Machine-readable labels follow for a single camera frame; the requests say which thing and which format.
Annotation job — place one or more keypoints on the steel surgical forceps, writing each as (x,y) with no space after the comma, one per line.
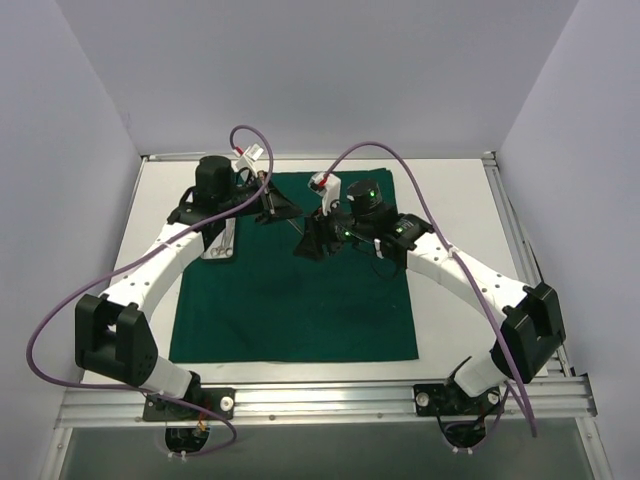
(217,251)

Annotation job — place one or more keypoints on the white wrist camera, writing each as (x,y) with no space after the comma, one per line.
(247,158)
(328,187)

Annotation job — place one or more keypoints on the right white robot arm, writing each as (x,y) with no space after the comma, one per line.
(528,321)

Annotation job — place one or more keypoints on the aluminium front rail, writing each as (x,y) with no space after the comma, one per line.
(315,403)

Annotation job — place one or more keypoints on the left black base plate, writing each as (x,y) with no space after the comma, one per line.
(218,400)

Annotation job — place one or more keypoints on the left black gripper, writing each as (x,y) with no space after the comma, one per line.
(267,201)

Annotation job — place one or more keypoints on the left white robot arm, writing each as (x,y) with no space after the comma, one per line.
(113,337)

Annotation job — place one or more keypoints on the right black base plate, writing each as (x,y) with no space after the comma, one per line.
(439,399)

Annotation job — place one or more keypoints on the metal instrument tray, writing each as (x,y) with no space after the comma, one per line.
(205,255)

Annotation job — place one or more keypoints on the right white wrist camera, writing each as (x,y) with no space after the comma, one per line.
(328,187)

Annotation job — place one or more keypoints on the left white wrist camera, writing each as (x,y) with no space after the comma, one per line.
(247,158)

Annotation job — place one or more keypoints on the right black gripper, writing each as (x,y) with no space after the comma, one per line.
(322,227)

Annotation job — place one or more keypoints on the steel surgical scissors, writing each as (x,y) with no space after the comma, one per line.
(228,237)

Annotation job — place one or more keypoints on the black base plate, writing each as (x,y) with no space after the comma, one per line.
(439,399)
(218,400)

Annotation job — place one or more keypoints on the dark green surgical cloth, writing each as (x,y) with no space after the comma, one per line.
(265,304)

